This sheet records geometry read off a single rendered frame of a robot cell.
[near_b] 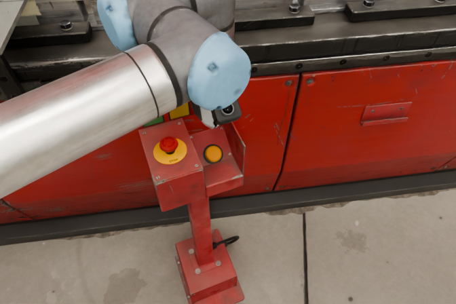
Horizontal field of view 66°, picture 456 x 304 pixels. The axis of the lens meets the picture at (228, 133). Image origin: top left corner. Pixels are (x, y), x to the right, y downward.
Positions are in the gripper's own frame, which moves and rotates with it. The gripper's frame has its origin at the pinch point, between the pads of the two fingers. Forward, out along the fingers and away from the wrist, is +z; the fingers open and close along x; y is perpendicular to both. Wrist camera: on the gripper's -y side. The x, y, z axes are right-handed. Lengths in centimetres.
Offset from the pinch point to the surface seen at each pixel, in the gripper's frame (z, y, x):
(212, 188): 14.2, -6.5, 2.9
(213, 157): 11.6, 0.0, 0.4
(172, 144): 2.9, 0.5, 9.2
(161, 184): 6.1, -5.7, 13.7
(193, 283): 71, -11, 12
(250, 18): -4.5, 25.7, -18.9
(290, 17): -4.5, 22.9, -28.5
